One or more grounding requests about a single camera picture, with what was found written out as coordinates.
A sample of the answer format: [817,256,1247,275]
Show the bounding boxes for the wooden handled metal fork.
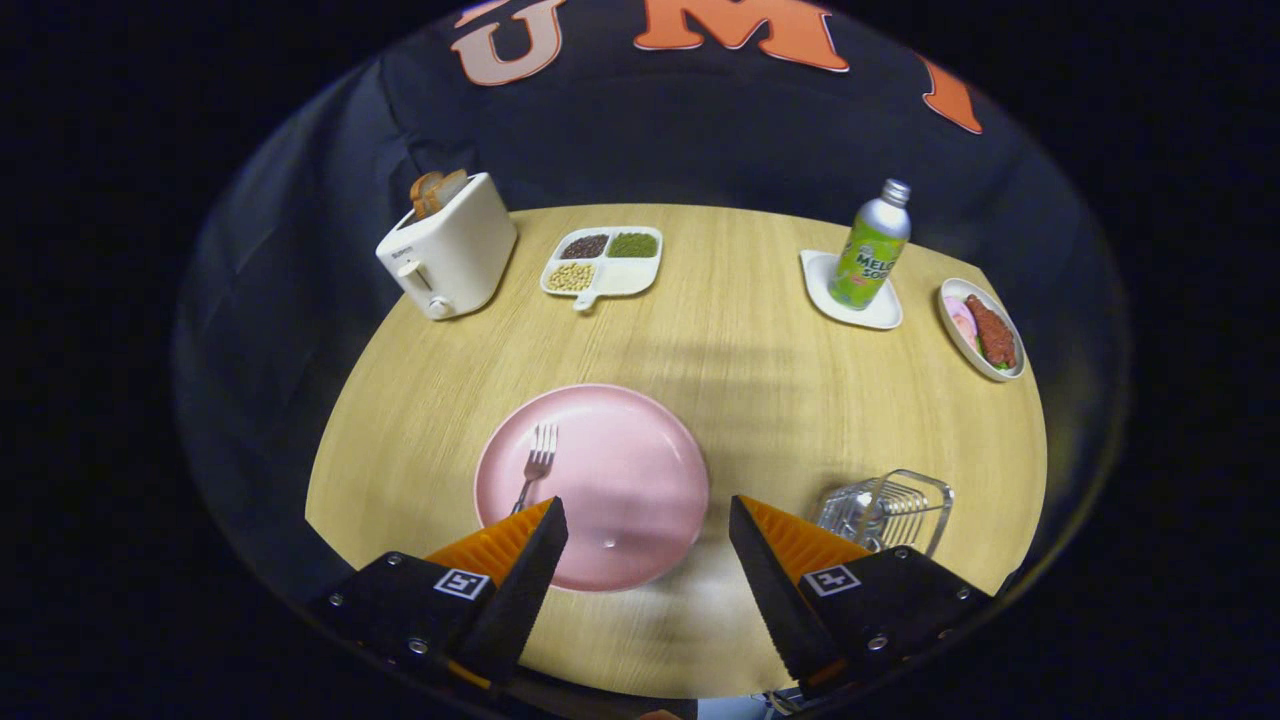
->
[510,423,559,516]

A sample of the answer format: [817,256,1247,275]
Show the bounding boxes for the white toaster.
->
[376,172,519,321]

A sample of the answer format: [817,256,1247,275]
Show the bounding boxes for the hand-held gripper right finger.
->
[728,495,996,699]

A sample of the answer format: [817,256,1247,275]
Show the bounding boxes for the white divided tray of beans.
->
[540,227,664,312]

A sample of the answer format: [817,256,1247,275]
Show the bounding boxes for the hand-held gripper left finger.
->
[310,497,569,691]

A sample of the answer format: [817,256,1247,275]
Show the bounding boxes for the metal wire cutlery rack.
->
[812,469,954,558]

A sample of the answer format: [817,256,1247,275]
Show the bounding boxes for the pink plate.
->
[474,384,711,593]

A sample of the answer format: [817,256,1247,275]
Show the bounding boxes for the brown toast slice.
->
[409,168,469,221]

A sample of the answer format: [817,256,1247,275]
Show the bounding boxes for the small white square dish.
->
[800,250,904,331]

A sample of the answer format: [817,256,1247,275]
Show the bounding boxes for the green label soda bottle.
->
[829,179,912,310]

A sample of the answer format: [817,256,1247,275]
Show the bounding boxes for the white round food plate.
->
[938,278,1027,383]

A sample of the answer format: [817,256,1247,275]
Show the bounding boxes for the red meat pieces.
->
[965,294,1018,369]

